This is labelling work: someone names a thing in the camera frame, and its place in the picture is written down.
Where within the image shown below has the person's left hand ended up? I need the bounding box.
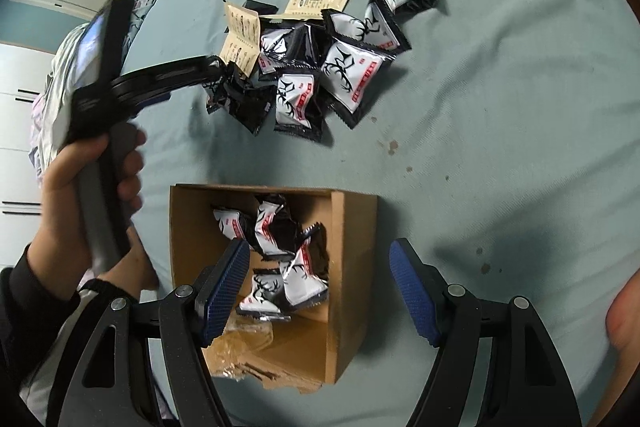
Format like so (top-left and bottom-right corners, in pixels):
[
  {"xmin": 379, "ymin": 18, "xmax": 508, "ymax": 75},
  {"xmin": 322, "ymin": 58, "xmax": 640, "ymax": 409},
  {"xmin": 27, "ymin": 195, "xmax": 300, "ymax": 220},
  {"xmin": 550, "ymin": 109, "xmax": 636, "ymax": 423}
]
[{"xmin": 27, "ymin": 127, "xmax": 162, "ymax": 294}]

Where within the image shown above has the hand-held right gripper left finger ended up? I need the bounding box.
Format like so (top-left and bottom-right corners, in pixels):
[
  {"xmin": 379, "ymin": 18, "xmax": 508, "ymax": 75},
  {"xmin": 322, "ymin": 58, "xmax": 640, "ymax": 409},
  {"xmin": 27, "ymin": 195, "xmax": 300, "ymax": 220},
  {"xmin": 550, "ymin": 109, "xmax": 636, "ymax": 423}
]
[{"xmin": 47, "ymin": 237, "xmax": 251, "ymax": 427}]

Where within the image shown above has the black foil snack packet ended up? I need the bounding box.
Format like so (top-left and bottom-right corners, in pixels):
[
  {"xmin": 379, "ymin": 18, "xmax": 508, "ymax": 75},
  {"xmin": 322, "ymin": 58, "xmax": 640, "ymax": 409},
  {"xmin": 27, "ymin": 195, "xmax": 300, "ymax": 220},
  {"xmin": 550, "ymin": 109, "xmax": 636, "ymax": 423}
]
[{"xmin": 206, "ymin": 66, "xmax": 277, "ymax": 138}]

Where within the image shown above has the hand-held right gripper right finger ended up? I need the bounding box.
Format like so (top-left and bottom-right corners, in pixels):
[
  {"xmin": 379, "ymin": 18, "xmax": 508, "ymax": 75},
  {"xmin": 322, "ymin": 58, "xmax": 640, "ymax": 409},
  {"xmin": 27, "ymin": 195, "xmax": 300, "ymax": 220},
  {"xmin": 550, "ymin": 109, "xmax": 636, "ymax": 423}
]
[{"xmin": 389, "ymin": 238, "xmax": 583, "ymax": 427}]

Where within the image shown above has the person's left forearm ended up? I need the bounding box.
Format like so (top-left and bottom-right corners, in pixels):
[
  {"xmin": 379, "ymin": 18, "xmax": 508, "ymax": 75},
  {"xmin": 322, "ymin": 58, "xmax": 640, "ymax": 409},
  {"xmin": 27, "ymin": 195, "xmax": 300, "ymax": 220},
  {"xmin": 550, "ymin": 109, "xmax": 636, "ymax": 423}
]
[{"xmin": 0, "ymin": 244, "xmax": 151, "ymax": 427}]

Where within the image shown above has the brown cardboard box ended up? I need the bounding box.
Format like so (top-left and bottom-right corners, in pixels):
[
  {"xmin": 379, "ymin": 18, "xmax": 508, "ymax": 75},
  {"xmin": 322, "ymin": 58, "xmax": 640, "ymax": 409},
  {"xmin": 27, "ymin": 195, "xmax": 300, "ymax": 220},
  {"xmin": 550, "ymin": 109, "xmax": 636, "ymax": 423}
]
[{"xmin": 168, "ymin": 183, "xmax": 378, "ymax": 393}]

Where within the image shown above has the person's right foot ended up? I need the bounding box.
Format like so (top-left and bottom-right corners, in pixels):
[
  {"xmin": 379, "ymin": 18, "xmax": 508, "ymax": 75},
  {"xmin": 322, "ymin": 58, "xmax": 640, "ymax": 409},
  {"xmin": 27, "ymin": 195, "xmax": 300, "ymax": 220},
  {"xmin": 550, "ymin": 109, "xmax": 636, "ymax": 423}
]
[{"xmin": 604, "ymin": 274, "xmax": 640, "ymax": 355}]

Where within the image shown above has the pile of black-white snack packets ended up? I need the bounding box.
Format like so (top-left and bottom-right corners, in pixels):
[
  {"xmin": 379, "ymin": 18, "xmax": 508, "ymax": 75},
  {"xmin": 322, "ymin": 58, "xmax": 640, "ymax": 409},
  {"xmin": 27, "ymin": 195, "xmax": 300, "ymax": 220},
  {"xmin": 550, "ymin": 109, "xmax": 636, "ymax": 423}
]
[
  {"xmin": 244, "ymin": 0, "xmax": 411, "ymax": 145},
  {"xmin": 210, "ymin": 194, "xmax": 331, "ymax": 323}
]

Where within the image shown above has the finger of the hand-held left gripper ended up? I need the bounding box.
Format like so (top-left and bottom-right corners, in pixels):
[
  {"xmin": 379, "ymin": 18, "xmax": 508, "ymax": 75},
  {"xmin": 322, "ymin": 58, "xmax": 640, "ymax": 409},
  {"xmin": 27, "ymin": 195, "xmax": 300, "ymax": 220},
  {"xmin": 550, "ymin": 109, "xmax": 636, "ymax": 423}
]
[
  {"xmin": 111, "ymin": 55, "xmax": 224, "ymax": 88},
  {"xmin": 116, "ymin": 74, "xmax": 246, "ymax": 108}
]

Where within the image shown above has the teal bed sheet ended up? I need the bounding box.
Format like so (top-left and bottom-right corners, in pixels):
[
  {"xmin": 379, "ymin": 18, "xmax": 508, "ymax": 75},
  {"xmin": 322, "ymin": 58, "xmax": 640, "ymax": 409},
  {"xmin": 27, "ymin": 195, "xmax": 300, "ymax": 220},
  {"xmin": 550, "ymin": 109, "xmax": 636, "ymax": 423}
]
[{"xmin": 120, "ymin": 0, "xmax": 640, "ymax": 427}]

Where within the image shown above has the white wardrobe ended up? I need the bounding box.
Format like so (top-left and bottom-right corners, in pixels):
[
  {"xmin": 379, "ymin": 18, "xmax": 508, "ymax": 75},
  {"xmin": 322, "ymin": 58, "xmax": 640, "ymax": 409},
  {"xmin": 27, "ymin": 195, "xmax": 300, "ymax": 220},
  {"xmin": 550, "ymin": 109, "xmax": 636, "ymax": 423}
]
[{"xmin": 0, "ymin": 41, "xmax": 58, "ymax": 268}]

